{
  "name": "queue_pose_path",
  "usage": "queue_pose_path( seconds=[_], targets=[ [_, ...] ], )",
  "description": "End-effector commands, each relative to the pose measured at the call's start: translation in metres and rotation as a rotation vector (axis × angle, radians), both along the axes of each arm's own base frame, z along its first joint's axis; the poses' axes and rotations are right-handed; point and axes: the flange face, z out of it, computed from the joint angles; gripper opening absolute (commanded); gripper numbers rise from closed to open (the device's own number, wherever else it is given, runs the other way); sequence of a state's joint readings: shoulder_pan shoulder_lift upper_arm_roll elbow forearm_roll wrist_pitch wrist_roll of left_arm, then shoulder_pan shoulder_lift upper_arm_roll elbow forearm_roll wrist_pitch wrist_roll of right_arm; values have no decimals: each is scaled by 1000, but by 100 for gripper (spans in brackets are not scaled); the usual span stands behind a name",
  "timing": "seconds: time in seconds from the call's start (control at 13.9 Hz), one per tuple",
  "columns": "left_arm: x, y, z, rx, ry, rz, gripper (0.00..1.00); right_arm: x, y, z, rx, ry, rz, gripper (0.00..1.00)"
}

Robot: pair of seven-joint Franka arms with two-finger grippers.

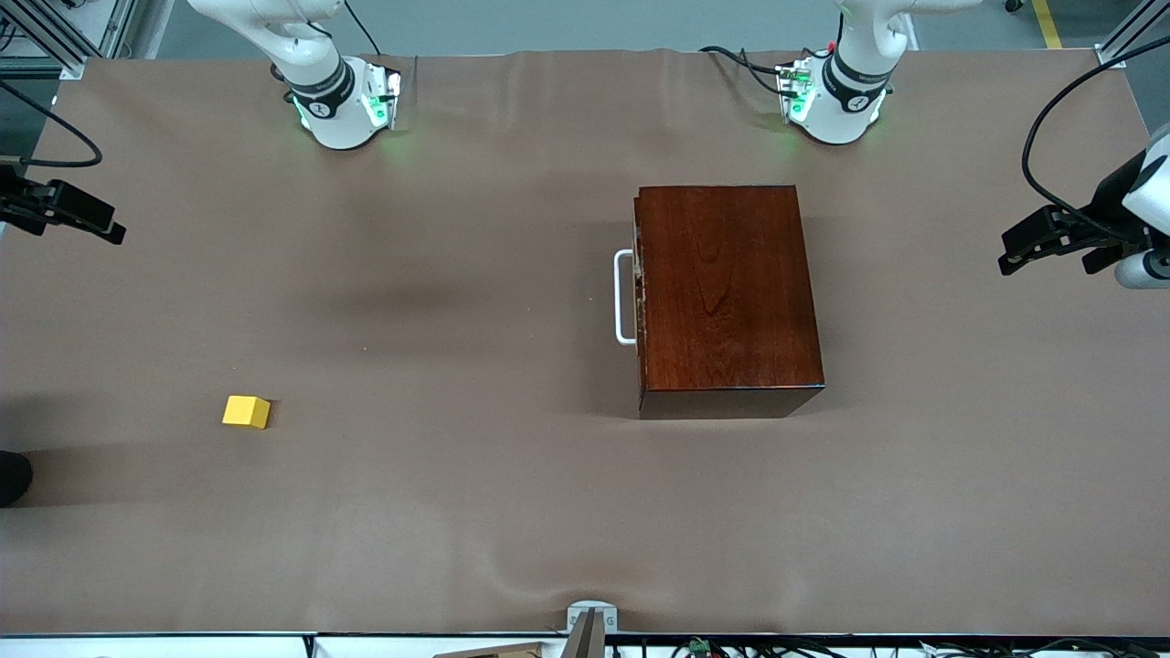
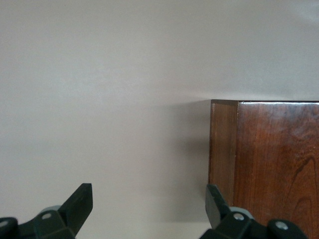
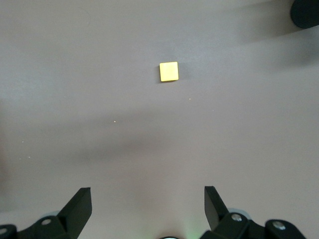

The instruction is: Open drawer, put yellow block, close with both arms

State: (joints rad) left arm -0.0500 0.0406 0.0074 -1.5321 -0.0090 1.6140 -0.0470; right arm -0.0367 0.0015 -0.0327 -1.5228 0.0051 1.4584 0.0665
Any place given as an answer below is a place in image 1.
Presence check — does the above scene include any brown cardboard piece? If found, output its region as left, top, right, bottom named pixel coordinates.
left=432, top=642, right=549, bottom=658

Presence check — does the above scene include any wooden drawer with white handle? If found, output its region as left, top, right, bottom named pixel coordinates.
left=613, top=190, right=646, bottom=412

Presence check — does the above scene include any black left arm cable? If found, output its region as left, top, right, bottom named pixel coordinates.
left=1022, top=37, right=1170, bottom=240

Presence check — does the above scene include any dark brown wooden cabinet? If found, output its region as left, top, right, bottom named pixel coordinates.
left=633, top=185, right=826, bottom=420

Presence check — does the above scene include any brown table cloth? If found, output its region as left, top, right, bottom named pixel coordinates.
left=0, top=48, right=1170, bottom=636

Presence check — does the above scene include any grey metal post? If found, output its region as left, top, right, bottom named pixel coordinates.
left=559, top=608, right=606, bottom=658

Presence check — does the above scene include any yellow block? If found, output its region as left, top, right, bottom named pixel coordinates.
left=222, top=395, right=271, bottom=430

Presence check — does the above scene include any black rounded object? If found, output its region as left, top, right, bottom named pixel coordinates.
left=0, top=451, right=34, bottom=508

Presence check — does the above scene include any aluminium frame profile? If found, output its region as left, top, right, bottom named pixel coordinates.
left=1095, top=0, right=1170, bottom=69
left=0, top=0, right=138, bottom=79

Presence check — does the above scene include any black base cable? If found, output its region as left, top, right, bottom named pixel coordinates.
left=345, top=0, right=382, bottom=56
left=699, top=46, right=792, bottom=97

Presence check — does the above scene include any grey metal bracket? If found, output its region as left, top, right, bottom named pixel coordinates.
left=567, top=600, right=619, bottom=633

